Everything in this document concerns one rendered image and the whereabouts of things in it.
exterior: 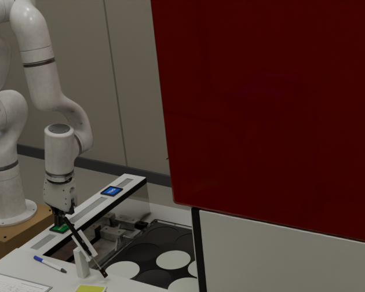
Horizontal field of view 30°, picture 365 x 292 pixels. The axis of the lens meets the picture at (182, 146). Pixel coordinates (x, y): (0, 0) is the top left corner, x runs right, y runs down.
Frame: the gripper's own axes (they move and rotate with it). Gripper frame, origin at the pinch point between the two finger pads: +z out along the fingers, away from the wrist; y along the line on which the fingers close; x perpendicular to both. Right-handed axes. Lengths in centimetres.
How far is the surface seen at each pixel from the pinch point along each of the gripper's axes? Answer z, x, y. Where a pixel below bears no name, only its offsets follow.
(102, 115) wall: 85, -201, 133
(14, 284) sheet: 0.4, 29.8, -9.4
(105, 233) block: 6.9, -10.4, -9.9
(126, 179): 3.7, -36.7, 0.5
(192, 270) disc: -0.2, -3.5, -45.3
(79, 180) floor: 131, -184, 137
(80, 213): 3.7, -10.5, 0.0
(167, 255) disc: 2.0, -7.3, -35.0
